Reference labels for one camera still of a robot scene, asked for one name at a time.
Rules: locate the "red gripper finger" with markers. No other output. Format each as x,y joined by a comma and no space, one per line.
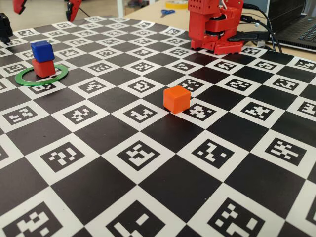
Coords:
19,5
74,8

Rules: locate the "blue cube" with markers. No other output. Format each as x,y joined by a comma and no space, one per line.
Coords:
42,51

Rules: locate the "red cube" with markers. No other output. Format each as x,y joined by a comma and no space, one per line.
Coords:
44,69

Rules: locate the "orange cube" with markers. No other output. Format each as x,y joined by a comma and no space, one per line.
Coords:
176,100

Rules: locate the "black clamp stand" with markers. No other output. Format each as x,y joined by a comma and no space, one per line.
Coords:
5,27

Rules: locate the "white table leg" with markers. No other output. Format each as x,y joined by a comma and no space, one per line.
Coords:
121,7

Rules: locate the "blue scissors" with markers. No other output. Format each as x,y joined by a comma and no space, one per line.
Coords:
168,11

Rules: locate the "yellow tape roll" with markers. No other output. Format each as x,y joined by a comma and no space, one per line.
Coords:
172,5

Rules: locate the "black power plug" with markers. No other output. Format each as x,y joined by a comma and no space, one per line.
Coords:
249,37

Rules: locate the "small grey box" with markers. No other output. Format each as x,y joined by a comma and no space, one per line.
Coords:
261,44

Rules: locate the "checkerboard marker mat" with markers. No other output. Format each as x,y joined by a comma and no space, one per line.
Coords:
172,185

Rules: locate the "black laptop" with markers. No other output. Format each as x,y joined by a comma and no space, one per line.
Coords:
291,19

